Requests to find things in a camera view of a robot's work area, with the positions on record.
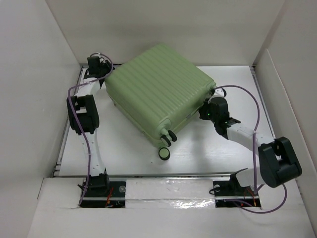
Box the green hard-shell suitcase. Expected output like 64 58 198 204
105 43 216 160

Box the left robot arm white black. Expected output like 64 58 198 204
66 53 113 198

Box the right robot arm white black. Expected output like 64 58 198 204
199 97 303 195

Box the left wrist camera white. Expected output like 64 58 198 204
90 52 105 59

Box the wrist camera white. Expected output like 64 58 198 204
211 87 227 98
90 52 105 59

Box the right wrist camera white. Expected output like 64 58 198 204
211 87 227 98

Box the metal base rail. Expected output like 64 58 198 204
33 173 263 210

